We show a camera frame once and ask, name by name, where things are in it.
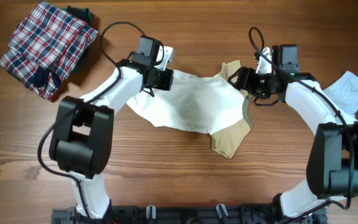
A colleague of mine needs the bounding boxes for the white and tan t-shirt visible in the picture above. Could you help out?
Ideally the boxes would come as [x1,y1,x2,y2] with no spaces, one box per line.
[127,60,252,159]

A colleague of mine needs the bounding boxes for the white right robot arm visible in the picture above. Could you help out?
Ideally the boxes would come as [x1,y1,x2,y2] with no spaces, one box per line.
[228,67,358,223]

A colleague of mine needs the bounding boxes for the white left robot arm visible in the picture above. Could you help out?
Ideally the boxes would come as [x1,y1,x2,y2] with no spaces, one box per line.
[47,63,173,223]

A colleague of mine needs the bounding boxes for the light blue striped garment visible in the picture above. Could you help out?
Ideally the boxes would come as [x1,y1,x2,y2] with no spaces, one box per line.
[323,71,358,117]

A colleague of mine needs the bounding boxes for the dark green folded garment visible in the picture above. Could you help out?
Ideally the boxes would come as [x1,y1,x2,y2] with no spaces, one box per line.
[62,6,93,73]

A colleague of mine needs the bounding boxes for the plaid folded shirt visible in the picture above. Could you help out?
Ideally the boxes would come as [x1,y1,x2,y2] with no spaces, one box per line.
[0,1,98,101]

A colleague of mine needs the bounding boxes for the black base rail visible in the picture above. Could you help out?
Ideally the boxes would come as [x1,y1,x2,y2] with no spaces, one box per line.
[50,203,328,224]

